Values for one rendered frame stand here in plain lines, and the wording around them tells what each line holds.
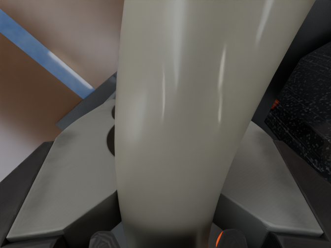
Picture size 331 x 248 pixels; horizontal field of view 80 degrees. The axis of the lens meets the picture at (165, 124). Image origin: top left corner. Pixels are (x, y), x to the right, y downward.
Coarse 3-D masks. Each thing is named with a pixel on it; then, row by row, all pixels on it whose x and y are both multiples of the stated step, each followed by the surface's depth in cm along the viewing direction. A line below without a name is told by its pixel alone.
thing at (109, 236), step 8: (96, 232) 5; (104, 232) 5; (224, 232) 5; (232, 232) 5; (240, 232) 5; (96, 240) 5; (104, 240) 5; (112, 240) 5; (224, 240) 5; (232, 240) 5; (240, 240) 5
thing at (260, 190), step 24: (240, 144) 8; (264, 144) 8; (240, 168) 7; (264, 168) 7; (240, 192) 6; (264, 192) 6; (288, 192) 6; (216, 216) 6; (240, 216) 6; (264, 216) 5; (288, 216) 5; (312, 216) 5; (264, 240) 5
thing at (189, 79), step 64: (128, 0) 3; (192, 0) 2; (256, 0) 2; (128, 64) 3; (192, 64) 3; (256, 64) 3; (128, 128) 4; (192, 128) 3; (128, 192) 5; (192, 192) 4
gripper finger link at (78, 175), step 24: (96, 120) 9; (72, 144) 8; (96, 144) 8; (48, 168) 7; (72, 168) 7; (96, 168) 7; (48, 192) 6; (72, 192) 6; (96, 192) 6; (24, 216) 5; (48, 216) 5; (72, 216) 5; (96, 216) 6; (120, 216) 7; (24, 240) 5; (72, 240) 5
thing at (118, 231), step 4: (112, 96) 88; (120, 224) 47; (116, 228) 46; (120, 228) 46; (112, 232) 44; (116, 232) 45; (120, 232) 46; (116, 236) 44; (120, 236) 45; (124, 236) 46; (120, 240) 44; (124, 240) 45; (120, 244) 44; (124, 244) 45
